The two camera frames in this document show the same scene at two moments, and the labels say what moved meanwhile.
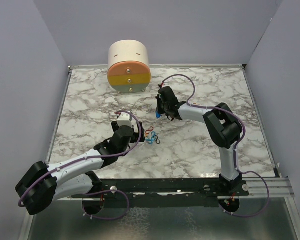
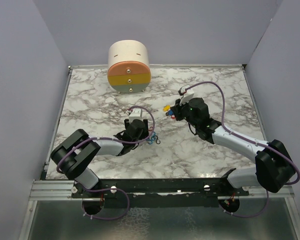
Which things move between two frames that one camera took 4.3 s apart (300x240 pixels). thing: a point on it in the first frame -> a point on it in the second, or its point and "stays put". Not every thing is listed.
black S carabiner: (157, 139) stays put
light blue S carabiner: (153, 137) stays put
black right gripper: (158, 101) -> (176, 109)
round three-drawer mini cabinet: (129, 70) stays put
